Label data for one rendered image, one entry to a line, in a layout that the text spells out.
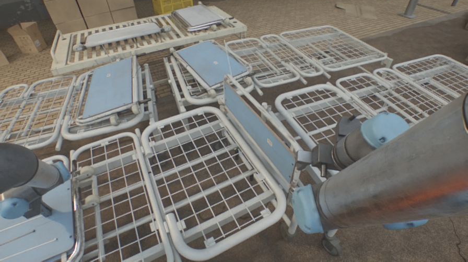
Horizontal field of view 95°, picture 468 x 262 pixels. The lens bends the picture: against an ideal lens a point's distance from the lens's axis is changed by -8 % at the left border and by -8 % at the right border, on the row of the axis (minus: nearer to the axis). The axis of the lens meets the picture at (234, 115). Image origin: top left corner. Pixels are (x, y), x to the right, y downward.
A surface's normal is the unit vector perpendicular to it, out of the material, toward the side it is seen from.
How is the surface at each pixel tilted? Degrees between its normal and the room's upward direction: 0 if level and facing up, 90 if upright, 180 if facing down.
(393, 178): 92
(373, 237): 0
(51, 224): 5
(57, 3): 90
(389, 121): 25
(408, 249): 0
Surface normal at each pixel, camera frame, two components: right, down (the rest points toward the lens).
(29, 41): -0.02, 0.65
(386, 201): -0.84, 0.47
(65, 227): 0.01, -0.70
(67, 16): 0.60, 0.51
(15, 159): 0.93, -0.37
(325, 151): 0.04, -0.42
